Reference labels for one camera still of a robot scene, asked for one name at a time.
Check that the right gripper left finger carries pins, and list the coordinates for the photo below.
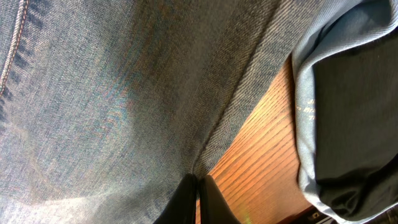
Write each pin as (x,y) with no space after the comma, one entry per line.
(181,209)

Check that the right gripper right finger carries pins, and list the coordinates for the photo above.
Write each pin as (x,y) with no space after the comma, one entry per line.
(213,206)

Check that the light blue denim jeans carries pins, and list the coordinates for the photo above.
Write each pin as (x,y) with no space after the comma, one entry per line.
(107,105)

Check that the black garment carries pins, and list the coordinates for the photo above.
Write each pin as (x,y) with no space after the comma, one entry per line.
(356,129)

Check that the light blue shirt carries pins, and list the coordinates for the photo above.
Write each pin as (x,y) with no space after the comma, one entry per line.
(337,26)

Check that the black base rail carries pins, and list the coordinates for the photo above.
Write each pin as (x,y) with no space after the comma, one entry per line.
(309,216)

